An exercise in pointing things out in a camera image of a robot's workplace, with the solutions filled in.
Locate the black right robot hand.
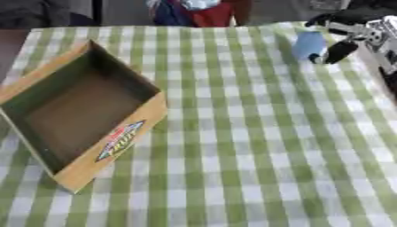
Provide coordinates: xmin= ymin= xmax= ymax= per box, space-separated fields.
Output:
xmin=302 ymin=6 xmax=397 ymax=66

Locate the tan cardboard box green inside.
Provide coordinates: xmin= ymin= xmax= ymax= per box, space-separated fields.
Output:
xmin=0 ymin=39 xmax=169 ymax=194

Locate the person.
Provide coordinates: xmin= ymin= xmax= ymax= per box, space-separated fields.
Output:
xmin=145 ymin=0 xmax=254 ymax=28

